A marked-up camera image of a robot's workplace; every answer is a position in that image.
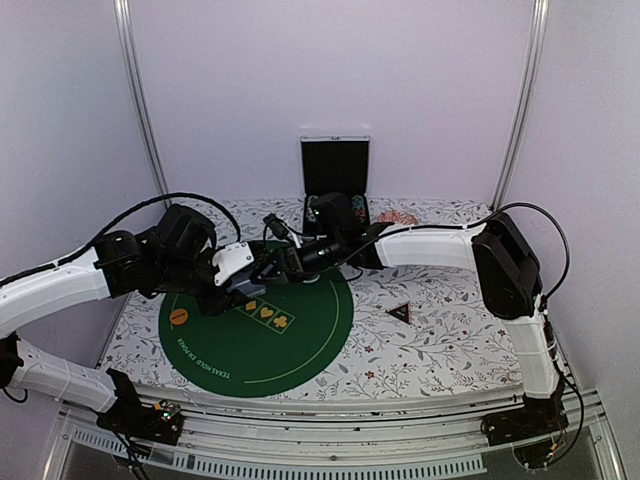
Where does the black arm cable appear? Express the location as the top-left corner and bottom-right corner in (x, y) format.
(0, 192), (244, 289)
(262, 202), (571, 301)

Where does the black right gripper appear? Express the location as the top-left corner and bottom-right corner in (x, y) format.
(249, 232), (343, 285)

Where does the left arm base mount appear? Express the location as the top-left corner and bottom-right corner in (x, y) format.
(96, 368), (184, 446)

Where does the right poker chip row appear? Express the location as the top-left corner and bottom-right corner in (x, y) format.
(351, 195), (368, 225)

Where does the left aluminium frame post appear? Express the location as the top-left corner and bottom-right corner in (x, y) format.
(113, 0), (170, 194)

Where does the aluminium poker chip case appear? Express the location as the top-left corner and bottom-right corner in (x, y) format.
(300, 136), (371, 234)

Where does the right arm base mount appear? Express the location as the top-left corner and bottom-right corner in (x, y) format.
(480, 396), (569, 470)

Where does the orange big blind button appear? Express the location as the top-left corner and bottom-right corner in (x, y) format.
(169, 308), (189, 326)

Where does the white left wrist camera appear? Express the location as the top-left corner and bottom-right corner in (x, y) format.
(212, 242), (254, 287)

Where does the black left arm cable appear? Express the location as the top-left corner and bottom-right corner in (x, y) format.
(0, 192), (244, 289)

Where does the clear dealer button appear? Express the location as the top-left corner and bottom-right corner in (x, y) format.
(302, 274), (320, 284)

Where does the front aluminium rail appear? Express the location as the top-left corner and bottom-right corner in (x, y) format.
(47, 387), (626, 480)

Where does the red blue patterned bowl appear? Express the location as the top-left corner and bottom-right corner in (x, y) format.
(377, 210), (419, 226)

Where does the triangular all in marker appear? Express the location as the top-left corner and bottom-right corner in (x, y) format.
(386, 302), (412, 325)

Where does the aluminium frame post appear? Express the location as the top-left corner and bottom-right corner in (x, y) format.
(113, 0), (170, 194)
(491, 0), (550, 210)

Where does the green round poker mat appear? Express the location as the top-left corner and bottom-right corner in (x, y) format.
(158, 270), (354, 398)

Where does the right aluminium frame post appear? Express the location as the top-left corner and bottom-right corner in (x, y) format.
(491, 0), (550, 210)

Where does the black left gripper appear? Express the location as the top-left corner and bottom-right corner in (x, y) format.
(155, 246), (250, 316)

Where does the floral white tablecloth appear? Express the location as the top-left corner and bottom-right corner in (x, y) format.
(98, 197), (561, 401)

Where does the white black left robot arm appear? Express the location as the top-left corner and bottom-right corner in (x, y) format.
(1, 229), (257, 434)

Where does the blue playing card deck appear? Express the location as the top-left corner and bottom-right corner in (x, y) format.
(227, 272), (266, 298)

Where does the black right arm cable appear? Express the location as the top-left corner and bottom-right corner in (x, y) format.
(262, 202), (571, 301)

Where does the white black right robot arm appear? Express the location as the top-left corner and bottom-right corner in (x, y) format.
(250, 212), (561, 436)

